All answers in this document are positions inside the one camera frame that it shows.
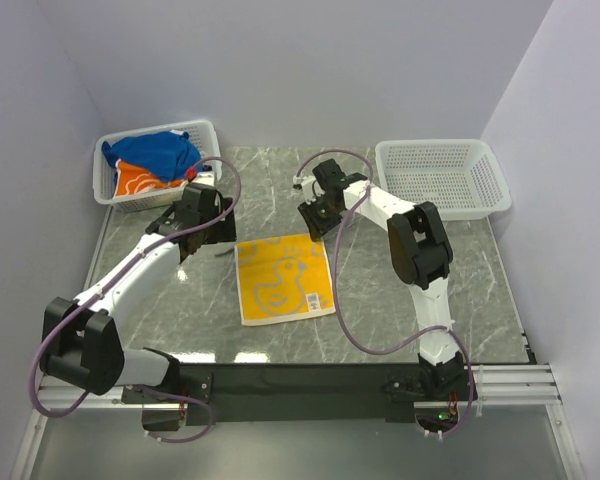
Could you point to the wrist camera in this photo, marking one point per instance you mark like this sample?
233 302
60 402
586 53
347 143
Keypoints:
309 187
195 177

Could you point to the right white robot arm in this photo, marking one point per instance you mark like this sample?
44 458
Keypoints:
420 253

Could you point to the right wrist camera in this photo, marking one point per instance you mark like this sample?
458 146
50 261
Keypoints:
309 187

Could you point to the right white plastic basket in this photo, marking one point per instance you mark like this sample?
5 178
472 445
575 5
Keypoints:
462 177

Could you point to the yellow duck towel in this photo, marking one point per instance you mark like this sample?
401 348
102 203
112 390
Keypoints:
283 279

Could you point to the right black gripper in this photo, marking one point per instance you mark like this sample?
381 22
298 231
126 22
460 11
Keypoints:
316 227

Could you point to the white plastic basket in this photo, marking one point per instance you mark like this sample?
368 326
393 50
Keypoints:
201 134
462 177

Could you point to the black base beam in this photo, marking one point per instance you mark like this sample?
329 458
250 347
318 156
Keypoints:
243 392

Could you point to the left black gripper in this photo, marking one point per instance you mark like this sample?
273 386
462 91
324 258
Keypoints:
223 232

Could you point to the orange towel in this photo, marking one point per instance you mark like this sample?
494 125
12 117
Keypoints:
134 180

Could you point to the left white plastic basket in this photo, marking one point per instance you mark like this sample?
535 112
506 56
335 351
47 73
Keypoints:
201 134

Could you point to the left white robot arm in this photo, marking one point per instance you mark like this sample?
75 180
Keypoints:
81 344

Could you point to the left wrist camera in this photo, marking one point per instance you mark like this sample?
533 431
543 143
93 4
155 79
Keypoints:
195 177

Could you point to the blue towel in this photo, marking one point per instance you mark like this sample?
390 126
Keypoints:
166 155

